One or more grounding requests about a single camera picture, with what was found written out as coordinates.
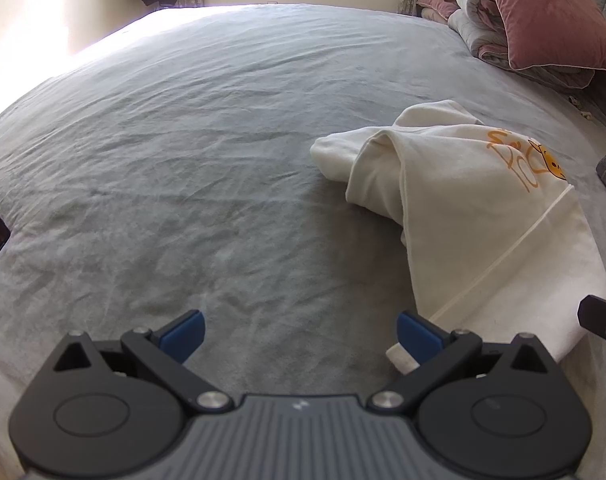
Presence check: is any folded grey pink quilt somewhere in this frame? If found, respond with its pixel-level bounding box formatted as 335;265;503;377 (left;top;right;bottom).
447;0;595;91

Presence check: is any pink folded blanket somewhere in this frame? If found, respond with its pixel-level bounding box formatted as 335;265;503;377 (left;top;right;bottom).
417;0;459;25

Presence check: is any white Winnie the Pooh shirt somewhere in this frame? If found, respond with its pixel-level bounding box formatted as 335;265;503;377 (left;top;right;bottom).
311;101;606;360

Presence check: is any pink velvet pillow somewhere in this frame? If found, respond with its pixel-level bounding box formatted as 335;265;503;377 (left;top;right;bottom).
495;0;597;70

